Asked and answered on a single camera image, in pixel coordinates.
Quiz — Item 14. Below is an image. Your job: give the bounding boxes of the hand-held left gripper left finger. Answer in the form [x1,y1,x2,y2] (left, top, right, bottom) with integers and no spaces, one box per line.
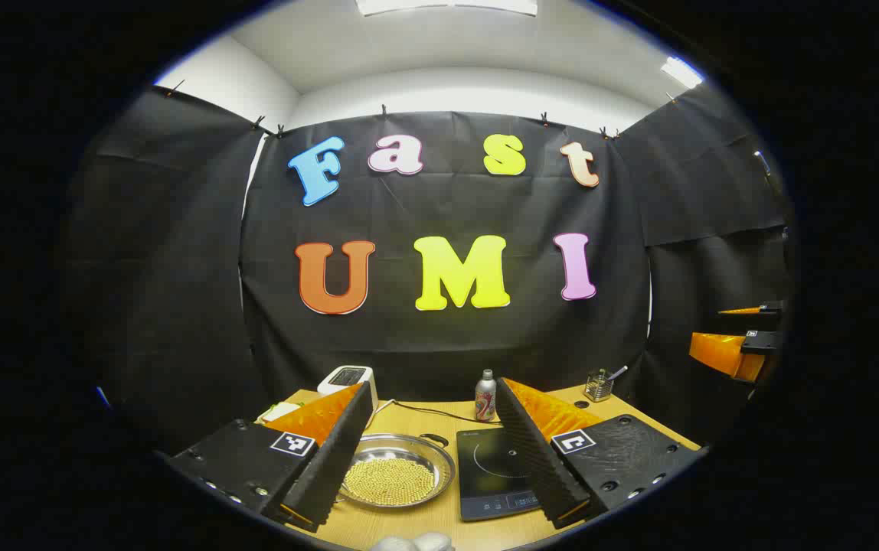
[168,381,377,534]

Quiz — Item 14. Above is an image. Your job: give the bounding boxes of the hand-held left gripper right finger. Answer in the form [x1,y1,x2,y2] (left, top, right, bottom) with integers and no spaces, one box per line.
[495,377,708,530]

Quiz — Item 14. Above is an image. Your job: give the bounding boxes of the black induction cooktop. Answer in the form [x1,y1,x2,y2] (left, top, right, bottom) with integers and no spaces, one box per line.
[456,427,544,523]

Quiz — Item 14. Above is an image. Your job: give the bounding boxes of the stainless steel pot black handles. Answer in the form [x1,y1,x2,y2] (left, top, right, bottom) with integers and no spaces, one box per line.
[338,433,457,509]

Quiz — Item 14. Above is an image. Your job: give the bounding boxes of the heap of yellow soybeans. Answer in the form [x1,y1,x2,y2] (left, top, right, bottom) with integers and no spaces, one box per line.
[344,458,436,507]

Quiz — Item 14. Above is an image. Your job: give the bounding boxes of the silver printed drink bottle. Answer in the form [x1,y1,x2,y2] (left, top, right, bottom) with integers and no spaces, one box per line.
[475,370,498,422]

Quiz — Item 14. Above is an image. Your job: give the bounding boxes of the white toaster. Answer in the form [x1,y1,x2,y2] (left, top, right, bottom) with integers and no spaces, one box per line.
[317,366,379,410]

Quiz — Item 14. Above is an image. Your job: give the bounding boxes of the ceiling light panel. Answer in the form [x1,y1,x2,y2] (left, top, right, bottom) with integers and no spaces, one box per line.
[660,57,704,89]

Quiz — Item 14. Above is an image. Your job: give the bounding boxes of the black power cable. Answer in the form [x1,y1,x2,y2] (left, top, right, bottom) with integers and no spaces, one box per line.
[374,398,502,424]

